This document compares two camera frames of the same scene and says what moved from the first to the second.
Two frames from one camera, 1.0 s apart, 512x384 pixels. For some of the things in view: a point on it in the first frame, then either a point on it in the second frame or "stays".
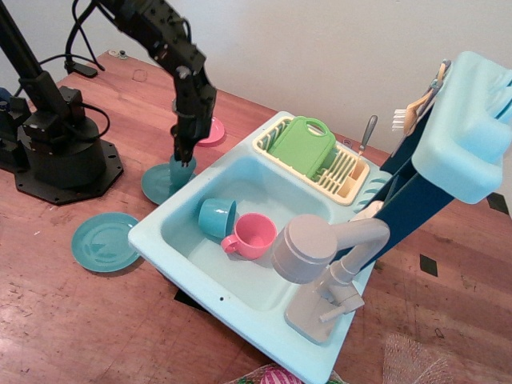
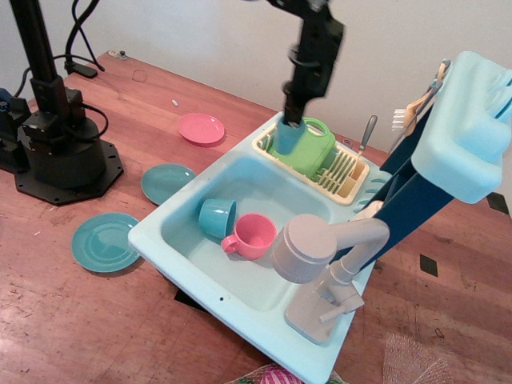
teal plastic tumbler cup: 180,175 to 289,136
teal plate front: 101,242 stays
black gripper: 195,99 to 314,59
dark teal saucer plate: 155,183 stays
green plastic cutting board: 302,148 stays
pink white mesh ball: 277,375 stays
